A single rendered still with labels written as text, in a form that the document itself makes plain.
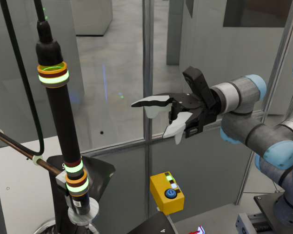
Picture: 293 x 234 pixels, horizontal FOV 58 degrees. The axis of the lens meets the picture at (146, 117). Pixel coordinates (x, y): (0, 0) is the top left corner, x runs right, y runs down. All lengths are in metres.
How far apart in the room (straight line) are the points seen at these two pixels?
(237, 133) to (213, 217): 1.77
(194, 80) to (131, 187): 1.30
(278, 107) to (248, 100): 3.06
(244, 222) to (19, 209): 0.88
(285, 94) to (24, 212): 3.23
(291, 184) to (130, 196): 1.05
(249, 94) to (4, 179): 0.85
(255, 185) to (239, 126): 2.09
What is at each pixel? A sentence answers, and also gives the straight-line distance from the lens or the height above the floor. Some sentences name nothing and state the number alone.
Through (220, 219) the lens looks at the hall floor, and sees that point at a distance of 2.47.
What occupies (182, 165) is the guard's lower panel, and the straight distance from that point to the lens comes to 1.83.
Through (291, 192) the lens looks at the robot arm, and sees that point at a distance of 1.16.
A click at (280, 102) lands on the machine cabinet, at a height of 0.23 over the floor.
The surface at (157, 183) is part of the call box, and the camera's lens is 1.21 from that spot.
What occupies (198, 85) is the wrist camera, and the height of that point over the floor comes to 1.72.
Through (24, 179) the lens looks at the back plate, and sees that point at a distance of 1.06.
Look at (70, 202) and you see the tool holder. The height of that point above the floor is 1.49.
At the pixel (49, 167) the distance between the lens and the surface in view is 0.64.
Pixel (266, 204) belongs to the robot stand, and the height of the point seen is 1.04.
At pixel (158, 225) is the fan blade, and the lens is 0.93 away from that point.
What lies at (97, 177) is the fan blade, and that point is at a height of 1.41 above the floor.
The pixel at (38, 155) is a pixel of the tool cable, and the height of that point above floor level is 1.57.
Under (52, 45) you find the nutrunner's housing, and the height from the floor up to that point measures 1.85.
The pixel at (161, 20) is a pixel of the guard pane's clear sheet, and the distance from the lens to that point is 1.26.
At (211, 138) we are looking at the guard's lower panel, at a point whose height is 0.88.
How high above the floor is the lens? 1.98
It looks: 35 degrees down
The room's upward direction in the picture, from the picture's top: straight up
